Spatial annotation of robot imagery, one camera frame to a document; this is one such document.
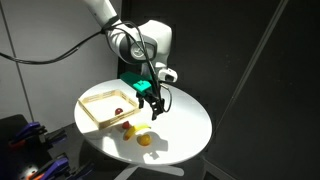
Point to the wooden slatted tray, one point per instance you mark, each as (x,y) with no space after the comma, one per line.
(100,122)

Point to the yellow banana toy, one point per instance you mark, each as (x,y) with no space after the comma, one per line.
(131,131)

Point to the orange red fruit toy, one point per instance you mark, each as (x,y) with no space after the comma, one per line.
(125,125)

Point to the perforated metal plate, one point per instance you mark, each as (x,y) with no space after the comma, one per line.
(13,173)

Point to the purple orange spring clamp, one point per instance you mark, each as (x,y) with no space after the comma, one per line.
(56,166)

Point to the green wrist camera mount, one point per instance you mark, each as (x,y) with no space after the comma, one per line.
(138,83)

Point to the white table base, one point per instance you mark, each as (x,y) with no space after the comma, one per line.
(166,170)

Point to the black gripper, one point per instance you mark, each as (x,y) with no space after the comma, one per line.
(154,97)

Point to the black equipment with red knobs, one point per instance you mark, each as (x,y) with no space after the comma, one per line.
(30,128)

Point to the round white table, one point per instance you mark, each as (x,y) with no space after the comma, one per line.
(183,126)

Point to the dark red fruit toy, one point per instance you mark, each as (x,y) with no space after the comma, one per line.
(118,111)

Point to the yellow lemon toy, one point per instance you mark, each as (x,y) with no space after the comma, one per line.
(144,139)

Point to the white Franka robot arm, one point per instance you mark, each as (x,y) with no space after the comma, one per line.
(156,36)

